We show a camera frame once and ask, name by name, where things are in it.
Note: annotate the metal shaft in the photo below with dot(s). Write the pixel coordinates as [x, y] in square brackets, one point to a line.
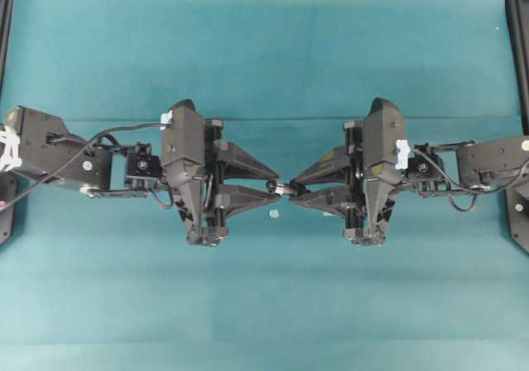
[289, 190]

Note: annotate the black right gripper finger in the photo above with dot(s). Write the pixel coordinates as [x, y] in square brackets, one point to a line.
[335, 200]
[333, 167]

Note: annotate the teal table mat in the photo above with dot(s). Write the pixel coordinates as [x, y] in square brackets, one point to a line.
[106, 284]

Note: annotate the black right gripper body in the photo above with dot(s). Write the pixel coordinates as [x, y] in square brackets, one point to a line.
[366, 219]

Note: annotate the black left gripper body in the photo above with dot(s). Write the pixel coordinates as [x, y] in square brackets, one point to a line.
[204, 221]

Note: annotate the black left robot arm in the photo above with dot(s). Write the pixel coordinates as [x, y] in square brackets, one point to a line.
[38, 146]

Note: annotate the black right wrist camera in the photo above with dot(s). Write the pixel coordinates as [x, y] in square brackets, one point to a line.
[383, 127]

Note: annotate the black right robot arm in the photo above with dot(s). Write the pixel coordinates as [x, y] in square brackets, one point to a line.
[462, 172]

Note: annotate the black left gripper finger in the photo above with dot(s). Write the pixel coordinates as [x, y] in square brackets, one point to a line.
[235, 199]
[240, 164]

